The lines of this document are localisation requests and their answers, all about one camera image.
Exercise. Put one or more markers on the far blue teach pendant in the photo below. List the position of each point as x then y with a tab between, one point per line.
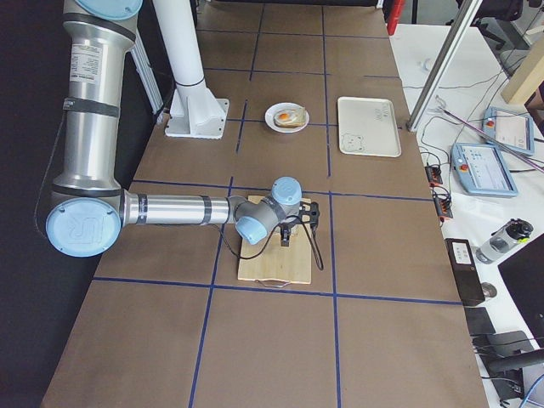
513	129

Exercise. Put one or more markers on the blue teach pendant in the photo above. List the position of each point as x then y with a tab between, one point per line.
513	129
482	170

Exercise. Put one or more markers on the aluminium frame post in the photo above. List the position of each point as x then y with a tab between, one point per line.
461	23

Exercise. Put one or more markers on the wooden cutting board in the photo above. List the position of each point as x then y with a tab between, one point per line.
263	259

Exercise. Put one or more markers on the cream bear tray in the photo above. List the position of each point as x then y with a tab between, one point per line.
367	127

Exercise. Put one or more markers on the reacher grabber tool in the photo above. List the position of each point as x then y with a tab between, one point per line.
471	131

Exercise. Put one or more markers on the orange relay module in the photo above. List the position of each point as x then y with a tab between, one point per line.
434	177

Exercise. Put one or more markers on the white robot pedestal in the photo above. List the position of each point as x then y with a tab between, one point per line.
194	112

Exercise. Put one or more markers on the toast with fried egg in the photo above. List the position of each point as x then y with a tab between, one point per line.
290	118

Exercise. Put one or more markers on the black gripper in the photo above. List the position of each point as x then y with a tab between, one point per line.
286	233

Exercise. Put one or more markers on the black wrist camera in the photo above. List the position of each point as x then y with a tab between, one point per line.
309	212

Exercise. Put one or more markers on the black rectangular box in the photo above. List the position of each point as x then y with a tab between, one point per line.
464	270

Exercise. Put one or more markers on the near blue teach pendant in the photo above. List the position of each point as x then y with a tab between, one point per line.
482	170

